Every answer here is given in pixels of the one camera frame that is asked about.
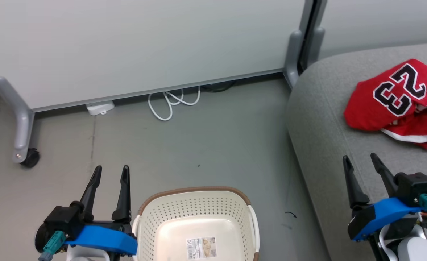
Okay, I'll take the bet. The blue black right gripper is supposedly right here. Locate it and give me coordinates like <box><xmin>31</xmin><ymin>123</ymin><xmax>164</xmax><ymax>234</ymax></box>
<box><xmin>342</xmin><ymin>153</ymin><xmax>423</xmax><ymax>242</ymax></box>

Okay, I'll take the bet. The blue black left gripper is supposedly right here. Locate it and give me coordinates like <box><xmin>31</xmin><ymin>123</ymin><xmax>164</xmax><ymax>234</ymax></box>
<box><xmin>66</xmin><ymin>165</ymin><xmax>138</xmax><ymax>256</ymax></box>

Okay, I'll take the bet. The red jersey number 23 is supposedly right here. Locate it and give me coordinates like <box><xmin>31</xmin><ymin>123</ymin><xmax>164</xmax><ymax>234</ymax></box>
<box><xmin>344</xmin><ymin>58</ymin><xmax>427</xmax><ymax>132</ymax></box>

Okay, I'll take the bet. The cream perforated laundry basket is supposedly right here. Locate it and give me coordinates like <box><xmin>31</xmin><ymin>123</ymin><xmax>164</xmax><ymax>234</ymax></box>
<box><xmin>132</xmin><ymin>186</ymin><xmax>261</xmax><ymax>261</ymax></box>

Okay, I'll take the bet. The grey fabric sofa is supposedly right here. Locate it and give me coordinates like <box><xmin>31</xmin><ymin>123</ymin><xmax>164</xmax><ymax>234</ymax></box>
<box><xmin>286</xmin><ymin>41</ymin><xmax>427</xmax><ymax>261</ymax></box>

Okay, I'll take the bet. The black caster wheel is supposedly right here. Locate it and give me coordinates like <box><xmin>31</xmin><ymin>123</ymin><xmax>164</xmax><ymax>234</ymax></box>
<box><xmin>19</xmin><ymin>147</ymin><xmax>41</xmax><ymax>169</ymax></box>

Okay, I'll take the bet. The white power adapter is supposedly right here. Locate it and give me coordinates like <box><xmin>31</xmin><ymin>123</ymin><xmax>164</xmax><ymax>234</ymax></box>
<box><xmin>86</xmin><ymin>101</ymin><xmax>116</xmax><ymax>116</ymax></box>

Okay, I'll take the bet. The paper sticker label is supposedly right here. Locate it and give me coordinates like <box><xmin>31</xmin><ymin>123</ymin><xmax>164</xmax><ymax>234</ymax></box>
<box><xmin>185</xmin><ymin>236</ymin><xmax>218</xmax><ymax>261</ymax></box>

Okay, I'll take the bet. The long grey partition leg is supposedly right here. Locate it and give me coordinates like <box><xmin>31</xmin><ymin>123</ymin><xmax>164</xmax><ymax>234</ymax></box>
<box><xmin>0</xmin><ymin>75</ymin><xmax>36</xmax><ymax>163</ymax></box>

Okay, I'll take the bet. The short grey partition foot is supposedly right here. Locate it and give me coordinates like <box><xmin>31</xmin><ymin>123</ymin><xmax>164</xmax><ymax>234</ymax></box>
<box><xmin>306</xmin><ymin>26</ymin><xmax>326</xmax><ymax>70</ymax></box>
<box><xmin>283</xmin><ymin>30</ymin><xmax>304</xmax><ymax>90</ymax></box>

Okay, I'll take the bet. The wide white partition panel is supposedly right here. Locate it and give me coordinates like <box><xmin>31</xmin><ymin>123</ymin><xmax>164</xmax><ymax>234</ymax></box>
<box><xmin>0</xmin><ymin>0</ymin><xmax>314</xmax><ymax>113</ymax></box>

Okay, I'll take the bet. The narrow white partition panel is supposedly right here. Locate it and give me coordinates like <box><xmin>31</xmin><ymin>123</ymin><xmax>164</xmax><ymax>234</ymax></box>
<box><xmin>317</xmin><ymin>0</ymin><xmax>427</xmax><ymax>61</ymax></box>

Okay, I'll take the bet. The green left cable connector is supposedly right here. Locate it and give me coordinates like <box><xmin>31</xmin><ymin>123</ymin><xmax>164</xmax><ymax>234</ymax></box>
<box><xmin>37</xmin><ymin>230</ymin><xmax>67</xmax><ymax>261</ymax></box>

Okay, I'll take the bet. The white coiled floor cable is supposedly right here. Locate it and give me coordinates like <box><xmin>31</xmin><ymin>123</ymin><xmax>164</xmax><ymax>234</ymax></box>
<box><xmin>147</xmin><ymin>86</ymin><xmax>202</xmax><ymax>122</ymax></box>

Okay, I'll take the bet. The black floor cable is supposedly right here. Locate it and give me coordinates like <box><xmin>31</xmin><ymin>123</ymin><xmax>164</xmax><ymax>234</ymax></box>
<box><xmin>200</xmin><ymin>80</ymin><xmax>236</xmax><ymax>93</ymax></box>

